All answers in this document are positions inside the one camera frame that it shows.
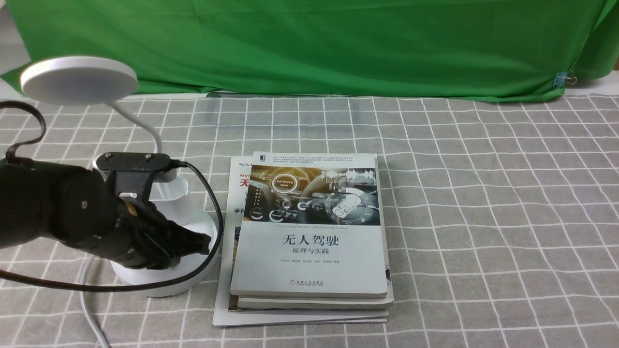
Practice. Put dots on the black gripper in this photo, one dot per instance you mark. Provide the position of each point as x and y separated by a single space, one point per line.
139 240

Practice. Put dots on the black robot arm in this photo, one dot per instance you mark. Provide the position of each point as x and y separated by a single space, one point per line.
77 208

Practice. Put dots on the white desk lamp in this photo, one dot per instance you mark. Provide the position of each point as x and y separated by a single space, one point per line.
88 81

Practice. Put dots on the self-driving book top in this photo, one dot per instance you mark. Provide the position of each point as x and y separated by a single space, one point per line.
312 227

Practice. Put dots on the green backdrop cloth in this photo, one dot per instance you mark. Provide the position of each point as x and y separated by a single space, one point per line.
481 50

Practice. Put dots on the blue binder clip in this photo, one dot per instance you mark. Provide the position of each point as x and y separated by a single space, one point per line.
564 79

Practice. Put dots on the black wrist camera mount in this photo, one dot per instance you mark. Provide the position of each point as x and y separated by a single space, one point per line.
129 174

